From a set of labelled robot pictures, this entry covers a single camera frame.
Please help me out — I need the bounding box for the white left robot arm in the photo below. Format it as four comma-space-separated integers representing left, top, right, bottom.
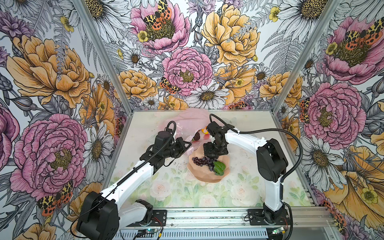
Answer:
76, 137, 192, 240

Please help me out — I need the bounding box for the orange yellow mango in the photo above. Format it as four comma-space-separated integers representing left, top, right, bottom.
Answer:
201, 128, 209, 135

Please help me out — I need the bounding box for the aluminium corner post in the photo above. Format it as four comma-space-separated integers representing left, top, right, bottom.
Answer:
271, 1, 342, 114
74, 1, 134, 117

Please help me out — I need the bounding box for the dark purple plum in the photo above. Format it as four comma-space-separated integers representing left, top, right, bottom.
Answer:
193, 132, 201, 142

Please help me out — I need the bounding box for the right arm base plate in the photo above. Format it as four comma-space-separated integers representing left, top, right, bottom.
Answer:
247, 207, 291, 226

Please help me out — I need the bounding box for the dark grape bunch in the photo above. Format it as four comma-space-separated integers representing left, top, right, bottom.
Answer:
192, 156, 217, 172

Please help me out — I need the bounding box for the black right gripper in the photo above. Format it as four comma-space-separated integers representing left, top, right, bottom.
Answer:
203, 138, 228, 157

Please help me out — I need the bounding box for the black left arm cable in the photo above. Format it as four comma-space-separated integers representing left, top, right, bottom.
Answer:
69, 120, 177, 239

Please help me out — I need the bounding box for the pink plastic bag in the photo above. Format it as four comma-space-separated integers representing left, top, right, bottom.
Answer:
160, 108, 211, 156

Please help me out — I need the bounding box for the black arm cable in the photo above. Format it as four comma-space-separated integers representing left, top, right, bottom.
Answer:
69, 120, 177, 239
209, 113, 302, 240

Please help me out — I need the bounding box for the aluminium front rail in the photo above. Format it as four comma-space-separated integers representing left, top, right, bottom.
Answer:
119, 206, 337, 240

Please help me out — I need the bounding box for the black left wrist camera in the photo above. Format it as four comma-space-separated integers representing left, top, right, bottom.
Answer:
154, 131, 174, 151

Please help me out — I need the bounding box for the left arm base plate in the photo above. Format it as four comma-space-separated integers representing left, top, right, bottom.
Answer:
129, 210, 168, 227

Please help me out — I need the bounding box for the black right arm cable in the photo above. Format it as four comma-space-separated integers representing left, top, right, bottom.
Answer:
209, 113, 302, 240

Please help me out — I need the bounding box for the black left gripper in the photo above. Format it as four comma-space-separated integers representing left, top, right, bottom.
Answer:
163, 137, 192, 159

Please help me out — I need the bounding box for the left aluminium corner post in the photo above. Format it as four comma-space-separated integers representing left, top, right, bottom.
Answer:
74, 1, 134, 117

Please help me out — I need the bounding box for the pink flower-shaped bowl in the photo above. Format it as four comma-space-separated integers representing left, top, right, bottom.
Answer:
187, 146, 230, 183

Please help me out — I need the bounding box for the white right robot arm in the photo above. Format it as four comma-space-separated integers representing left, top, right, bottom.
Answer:
204, 121, 288, 225

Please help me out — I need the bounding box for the right aluminium corner post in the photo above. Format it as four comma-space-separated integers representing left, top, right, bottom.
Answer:
271, 1, 342, 114

